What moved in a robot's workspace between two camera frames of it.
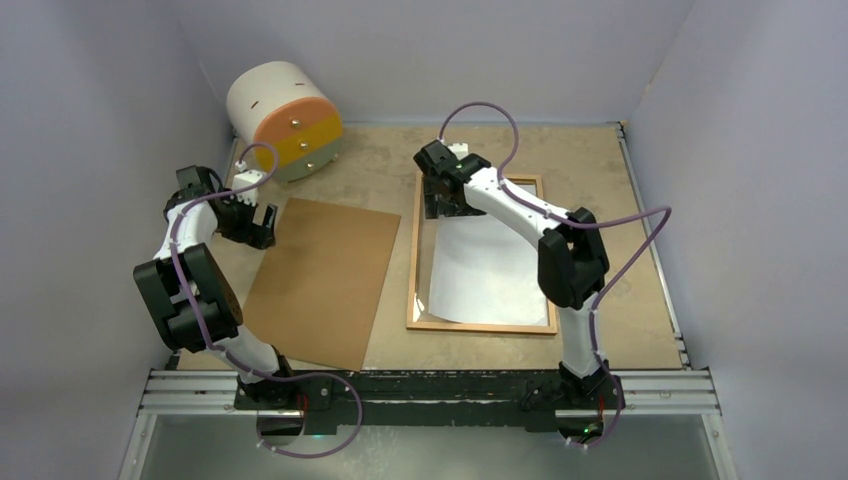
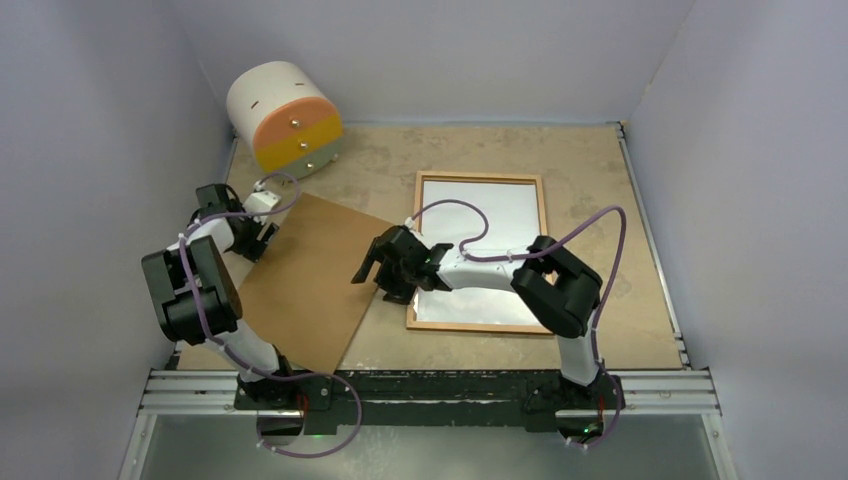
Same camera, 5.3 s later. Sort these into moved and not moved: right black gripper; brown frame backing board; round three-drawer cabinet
Moved: right black gripper
Not moved: brown frame backing board; round three-drawer cabinet
